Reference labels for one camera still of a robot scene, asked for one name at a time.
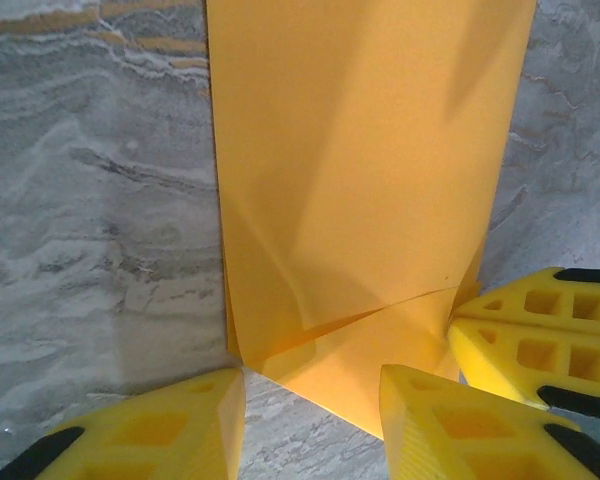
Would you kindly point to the orange cloth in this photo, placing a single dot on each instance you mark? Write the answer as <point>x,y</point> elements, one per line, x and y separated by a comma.
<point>360,175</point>

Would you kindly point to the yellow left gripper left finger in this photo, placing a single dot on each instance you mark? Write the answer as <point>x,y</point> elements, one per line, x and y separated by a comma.
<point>155,435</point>

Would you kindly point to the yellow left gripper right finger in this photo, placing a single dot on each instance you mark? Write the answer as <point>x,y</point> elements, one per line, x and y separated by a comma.
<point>455,435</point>

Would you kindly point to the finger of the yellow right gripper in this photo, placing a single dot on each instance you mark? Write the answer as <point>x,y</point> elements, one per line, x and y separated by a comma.
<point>530,360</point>
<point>555,300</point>

